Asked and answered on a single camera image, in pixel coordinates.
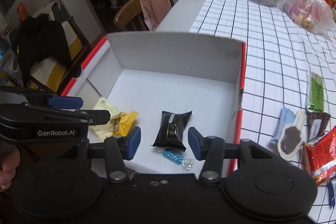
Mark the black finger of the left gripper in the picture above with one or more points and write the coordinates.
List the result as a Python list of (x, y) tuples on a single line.
[(95, 117)]

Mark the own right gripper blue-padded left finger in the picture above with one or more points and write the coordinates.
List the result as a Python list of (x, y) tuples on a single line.
[(114, 150)]

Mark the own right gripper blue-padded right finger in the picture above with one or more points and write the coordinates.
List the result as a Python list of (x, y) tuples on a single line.
[(213, 150)]

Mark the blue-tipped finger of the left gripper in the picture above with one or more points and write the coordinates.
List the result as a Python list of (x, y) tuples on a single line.
[(18, 95)]

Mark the chocolate lollipop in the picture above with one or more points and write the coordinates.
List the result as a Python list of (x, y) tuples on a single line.
[(292, 138)]

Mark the light blue snack packet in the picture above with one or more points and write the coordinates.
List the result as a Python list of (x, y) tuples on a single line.
[(286, 117)]

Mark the brown triangular snack packet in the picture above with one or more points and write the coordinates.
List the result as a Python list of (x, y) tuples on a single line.
[(317, 122)]

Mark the red foil snack packet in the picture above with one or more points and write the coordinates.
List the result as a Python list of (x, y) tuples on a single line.
[(320, 158)]

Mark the green snack bar packet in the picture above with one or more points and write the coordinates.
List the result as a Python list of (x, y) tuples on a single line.
[(315, 92)]

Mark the person's left hand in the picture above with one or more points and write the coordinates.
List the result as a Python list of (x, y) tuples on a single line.
[(8, 170)]

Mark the yellow snack wrapper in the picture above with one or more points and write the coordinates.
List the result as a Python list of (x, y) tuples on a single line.
[(119, 125)]

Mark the yellow white cushioned chair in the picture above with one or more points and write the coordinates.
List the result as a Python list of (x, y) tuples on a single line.
[(49, 72)]

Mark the blue wrapped candy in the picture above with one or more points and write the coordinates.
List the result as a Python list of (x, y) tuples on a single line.
[(175, 157)]

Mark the black snack packet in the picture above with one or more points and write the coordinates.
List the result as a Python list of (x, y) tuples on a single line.
[(171, 131)]

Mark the black jacket on chair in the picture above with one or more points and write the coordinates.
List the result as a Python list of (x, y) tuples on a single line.
[(38, 39)]

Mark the red and white cardboard box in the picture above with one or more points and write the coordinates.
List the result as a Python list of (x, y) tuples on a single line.
[(179, 72)]

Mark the wooden chair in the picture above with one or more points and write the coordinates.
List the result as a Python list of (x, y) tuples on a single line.
[(130, 17)]

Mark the black grid white tablecloth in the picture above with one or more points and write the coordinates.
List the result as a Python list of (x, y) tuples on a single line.
[(279, 55)]

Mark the pink cloth on chair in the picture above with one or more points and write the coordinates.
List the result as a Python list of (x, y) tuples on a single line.
[(154, 11)]

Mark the pink clear plastic bag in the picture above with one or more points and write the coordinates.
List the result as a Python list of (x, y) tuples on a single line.
[(312, 15)]

